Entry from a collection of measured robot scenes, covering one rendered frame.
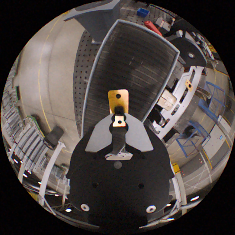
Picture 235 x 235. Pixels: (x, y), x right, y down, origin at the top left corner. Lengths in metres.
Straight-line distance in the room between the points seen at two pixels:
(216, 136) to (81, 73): 8.58
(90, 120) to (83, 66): 0.56
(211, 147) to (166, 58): 8.27
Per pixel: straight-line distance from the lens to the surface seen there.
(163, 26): 0.36
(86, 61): 0.67
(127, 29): 0.17
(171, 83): 0.25
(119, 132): 0.18
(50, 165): 3.36
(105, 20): 0.43
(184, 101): 0.49
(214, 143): 8.28
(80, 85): 0.69
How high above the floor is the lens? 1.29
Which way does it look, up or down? 58 degrees down
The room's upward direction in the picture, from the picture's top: 179 degrees counter-clockwise
